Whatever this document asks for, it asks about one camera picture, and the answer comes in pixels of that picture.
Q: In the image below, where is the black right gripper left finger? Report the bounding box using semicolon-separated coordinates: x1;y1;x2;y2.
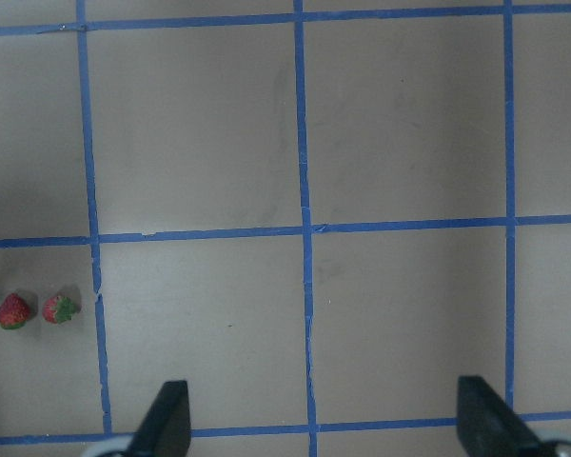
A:
124;380;191;457

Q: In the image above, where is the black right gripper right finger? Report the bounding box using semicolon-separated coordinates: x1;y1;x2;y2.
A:
457;375;541;457

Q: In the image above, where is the red strawberry leafy side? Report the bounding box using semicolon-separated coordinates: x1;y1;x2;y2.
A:
42;294;80;325

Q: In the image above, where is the red strawberry pointed top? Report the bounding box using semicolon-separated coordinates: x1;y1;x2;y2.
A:
0;293;31;330

